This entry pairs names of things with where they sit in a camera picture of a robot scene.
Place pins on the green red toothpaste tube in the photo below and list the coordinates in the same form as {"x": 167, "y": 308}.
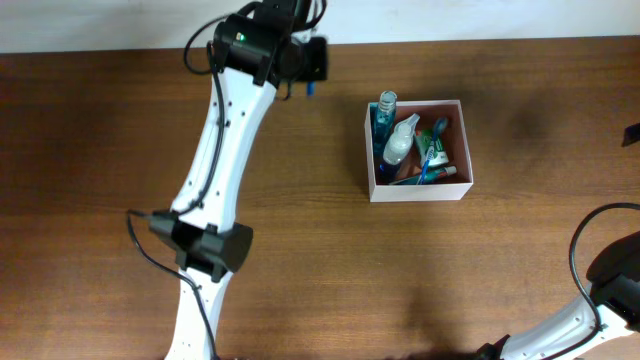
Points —
{"x": 428, "y": 177}

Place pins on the blue disposable razor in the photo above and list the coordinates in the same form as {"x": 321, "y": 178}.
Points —
{"x": 311, "y": 87}

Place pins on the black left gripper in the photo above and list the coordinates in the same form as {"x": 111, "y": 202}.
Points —
{"x": 316, "y": 59}

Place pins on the blue white toothbrush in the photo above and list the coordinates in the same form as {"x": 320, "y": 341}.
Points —
{"x": 438, "y": 128}

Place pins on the clear purple spray bottle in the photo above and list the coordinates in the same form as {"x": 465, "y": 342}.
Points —
{"x": 397, "y": 147}

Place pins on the pink cardboard box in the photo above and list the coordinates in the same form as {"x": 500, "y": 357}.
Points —
{"x": 455, "y": 143}

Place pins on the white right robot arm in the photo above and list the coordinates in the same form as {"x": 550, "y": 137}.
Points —
{"x": 607, "y": 307}

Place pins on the blue mouthwash bottle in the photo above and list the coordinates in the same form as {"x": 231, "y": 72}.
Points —
{"x": 383, "y": 120}

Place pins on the green soap box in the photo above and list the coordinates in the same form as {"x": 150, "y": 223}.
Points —
{"x": 422, "y": 141}

